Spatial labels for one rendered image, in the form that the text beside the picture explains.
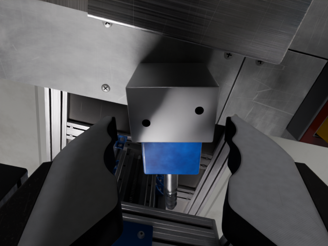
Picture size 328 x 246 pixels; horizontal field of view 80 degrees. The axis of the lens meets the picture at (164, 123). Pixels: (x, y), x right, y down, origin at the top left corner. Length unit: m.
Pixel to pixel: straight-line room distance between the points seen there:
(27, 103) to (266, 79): 1.22
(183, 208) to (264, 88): 1.11
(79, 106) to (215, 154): 0.64
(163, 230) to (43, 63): 0.35
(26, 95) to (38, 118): 0.14
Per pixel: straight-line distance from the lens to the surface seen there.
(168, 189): 0.18
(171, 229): 0.44
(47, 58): 0.18
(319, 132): 0.19
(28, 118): 1.34
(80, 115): 0.92
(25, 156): 1.54
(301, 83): 0.19
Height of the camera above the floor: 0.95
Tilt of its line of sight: 60 degrees down
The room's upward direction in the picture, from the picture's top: 178 degrees counter-clockwise
